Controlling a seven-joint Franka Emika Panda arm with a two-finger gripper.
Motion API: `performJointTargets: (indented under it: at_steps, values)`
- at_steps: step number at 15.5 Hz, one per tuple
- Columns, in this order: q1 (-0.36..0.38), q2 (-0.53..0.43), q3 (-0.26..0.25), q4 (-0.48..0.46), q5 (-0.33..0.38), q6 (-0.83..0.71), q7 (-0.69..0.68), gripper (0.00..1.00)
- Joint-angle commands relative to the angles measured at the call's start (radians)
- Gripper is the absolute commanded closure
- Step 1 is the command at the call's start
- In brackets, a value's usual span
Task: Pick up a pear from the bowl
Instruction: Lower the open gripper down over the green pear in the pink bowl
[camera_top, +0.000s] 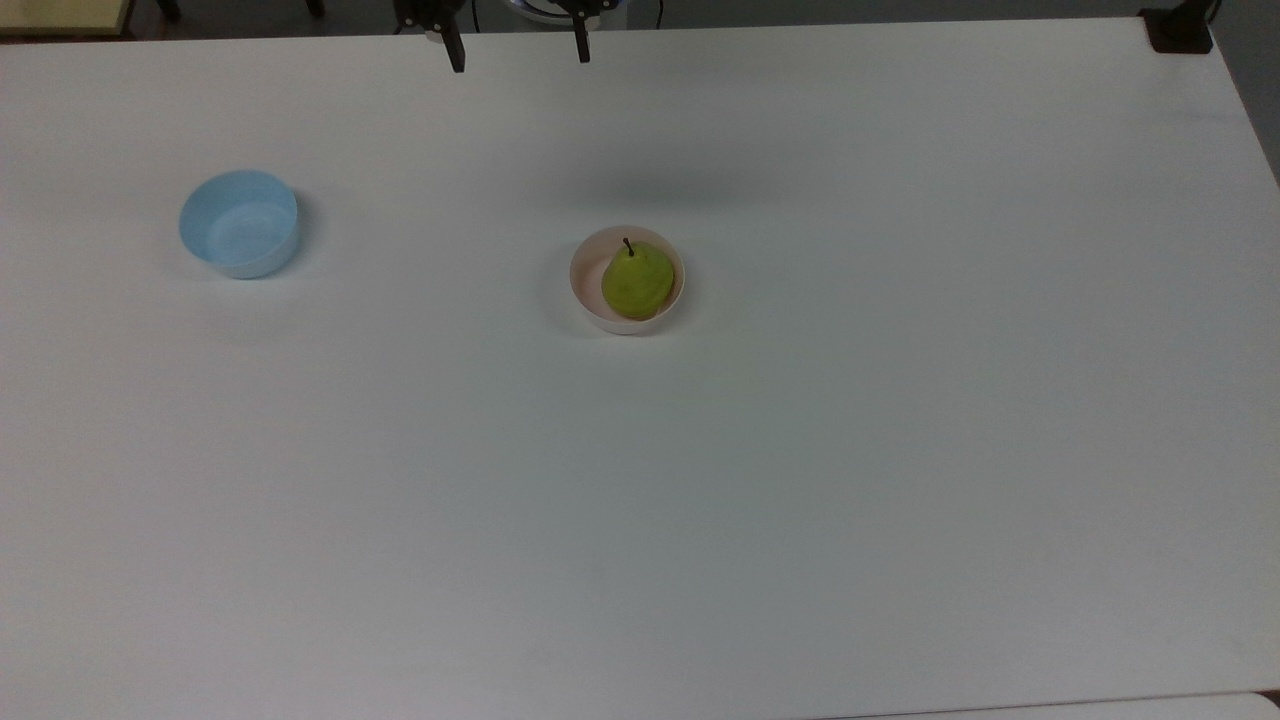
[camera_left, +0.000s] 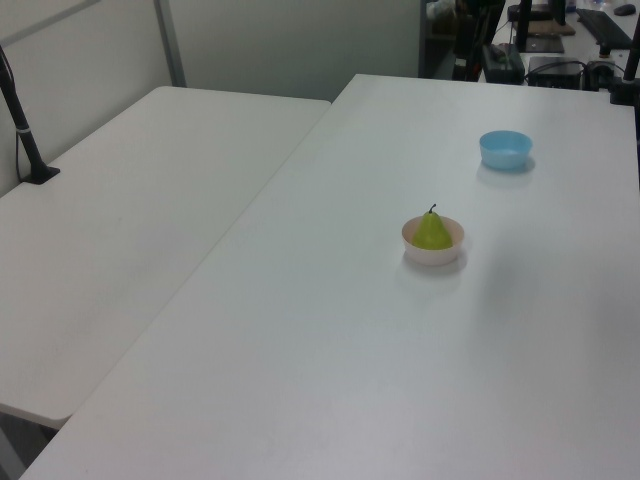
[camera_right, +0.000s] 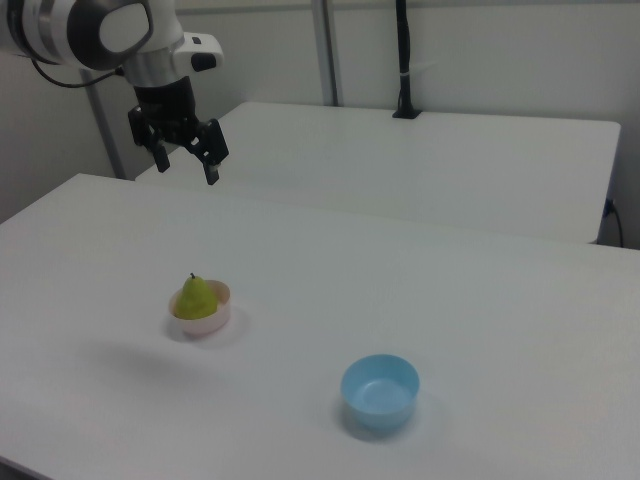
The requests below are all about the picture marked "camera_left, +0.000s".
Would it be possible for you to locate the green pear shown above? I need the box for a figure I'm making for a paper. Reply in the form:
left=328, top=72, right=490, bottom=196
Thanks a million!
left=410, top=203, right=455, bottom=251

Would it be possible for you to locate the pink plastic bowl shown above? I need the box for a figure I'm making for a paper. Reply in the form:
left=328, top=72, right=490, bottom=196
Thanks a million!
left=401, top=215, right=466, bottom=267

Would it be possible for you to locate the blue plastic bowl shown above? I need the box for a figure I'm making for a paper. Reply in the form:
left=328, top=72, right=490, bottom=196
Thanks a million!
left=478, top=129, right=534, bottom=173

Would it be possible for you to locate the white side table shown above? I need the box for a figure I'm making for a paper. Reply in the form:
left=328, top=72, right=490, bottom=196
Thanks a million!
left=0, top=85, right=334, bottom=430

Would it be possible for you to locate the dark green device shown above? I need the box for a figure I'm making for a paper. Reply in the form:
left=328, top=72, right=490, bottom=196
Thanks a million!
left=480, top=43, right=526, bottom=84

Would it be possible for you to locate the black box device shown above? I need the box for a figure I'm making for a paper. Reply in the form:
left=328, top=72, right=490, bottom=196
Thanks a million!
left=527, top=55, right=586, bottom=89

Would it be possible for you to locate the black monitor stand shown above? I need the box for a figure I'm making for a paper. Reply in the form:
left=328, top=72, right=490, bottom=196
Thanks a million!
left=514, top=0, right=567, bottom=54

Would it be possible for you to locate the brown board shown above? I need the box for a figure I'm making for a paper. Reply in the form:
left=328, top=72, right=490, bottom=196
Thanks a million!
left=529, top=19, right=577, bottom=38

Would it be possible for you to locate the silver grey device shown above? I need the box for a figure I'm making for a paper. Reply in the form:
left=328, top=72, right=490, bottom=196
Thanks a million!
left=584, top=57, right=617, bottom=92

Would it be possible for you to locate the black keyboard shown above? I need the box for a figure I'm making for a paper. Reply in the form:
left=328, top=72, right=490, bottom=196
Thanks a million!
left=574, top=7, right=634, bottom=51

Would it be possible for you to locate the black clamped pole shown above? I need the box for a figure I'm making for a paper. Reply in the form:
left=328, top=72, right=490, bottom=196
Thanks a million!
left=607, top=34, right=640, bottom=107

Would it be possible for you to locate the dark tripod frame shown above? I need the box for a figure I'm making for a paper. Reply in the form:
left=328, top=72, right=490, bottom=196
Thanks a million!
left=452, top=0, right=506, bottom=82

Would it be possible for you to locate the grey partition post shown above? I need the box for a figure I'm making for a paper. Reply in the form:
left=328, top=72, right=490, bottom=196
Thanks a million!
left=153, top=0, right=188, bottom=88

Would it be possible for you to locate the black camera stand pole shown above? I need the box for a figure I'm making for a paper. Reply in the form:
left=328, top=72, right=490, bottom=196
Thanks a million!
left=0, top=44, right=62, bottom=186

